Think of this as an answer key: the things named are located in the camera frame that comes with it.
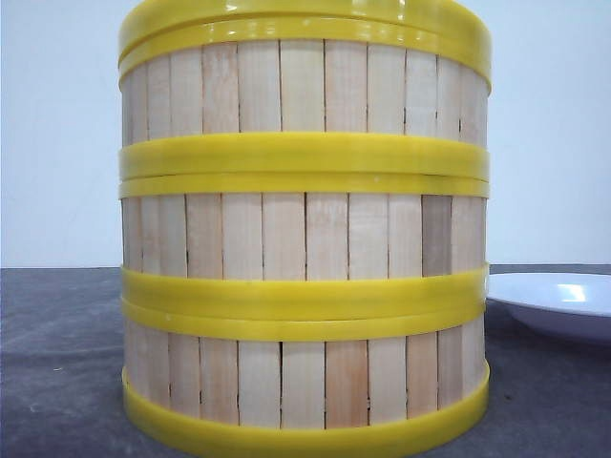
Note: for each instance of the bottom bamboo steamer basket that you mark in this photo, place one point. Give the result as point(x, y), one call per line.
point(305, 375)

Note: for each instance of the woven bamboo steamer lid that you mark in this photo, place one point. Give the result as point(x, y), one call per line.
point(445, 28)

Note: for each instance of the steamer basket with single bun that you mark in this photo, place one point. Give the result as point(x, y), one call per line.
point(301, 113)

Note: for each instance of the steamer basket with three buns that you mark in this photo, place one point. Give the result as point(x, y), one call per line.
point(303, 257)

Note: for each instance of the white plate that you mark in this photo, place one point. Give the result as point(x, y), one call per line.
point(569, 306)

